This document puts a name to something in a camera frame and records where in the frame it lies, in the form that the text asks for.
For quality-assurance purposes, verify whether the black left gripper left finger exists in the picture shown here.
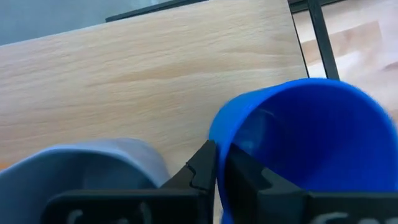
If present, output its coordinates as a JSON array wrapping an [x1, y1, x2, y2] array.
[[40, 139, 218, 224]]

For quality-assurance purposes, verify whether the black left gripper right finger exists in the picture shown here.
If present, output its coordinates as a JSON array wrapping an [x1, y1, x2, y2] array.
[[223, 144, 398, 224]]

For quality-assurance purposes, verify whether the grey mug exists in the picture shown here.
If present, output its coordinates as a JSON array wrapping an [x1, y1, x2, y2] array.
[[0, 137, 171, 224]]

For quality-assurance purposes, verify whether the blue mug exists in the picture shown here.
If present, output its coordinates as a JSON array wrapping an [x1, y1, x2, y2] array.
[[207, 77, 398, 224]]

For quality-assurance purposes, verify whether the wooden shelf with black frame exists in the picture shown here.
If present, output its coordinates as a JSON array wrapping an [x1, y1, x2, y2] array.
[[0, 0, 341, 175]]

